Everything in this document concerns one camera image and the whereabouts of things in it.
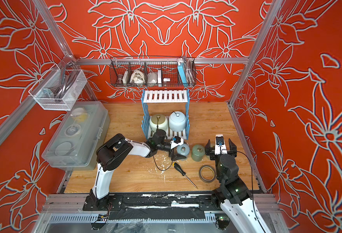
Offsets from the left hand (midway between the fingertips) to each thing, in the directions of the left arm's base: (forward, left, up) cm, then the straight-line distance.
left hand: (186, 148), depth 86 cm
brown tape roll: (-16, -11, -6) cm, 20 cm away
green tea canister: (-3, -7, +1) cm, 8 cm away
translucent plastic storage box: (-6, +64, +8) cm, 64 cm away
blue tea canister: (-2, +2, +2) cm, 3 cm away
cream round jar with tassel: (+15, +19, +6) cm, 25 cm away
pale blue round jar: (+16, +6, +6) cm, 18 cm away
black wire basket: (+44, +25, +25) cm, 56 cm away
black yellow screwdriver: (-11, +4, -6) cm, 13 cm away
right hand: (-3, -14, +17) cm, 22 cm away
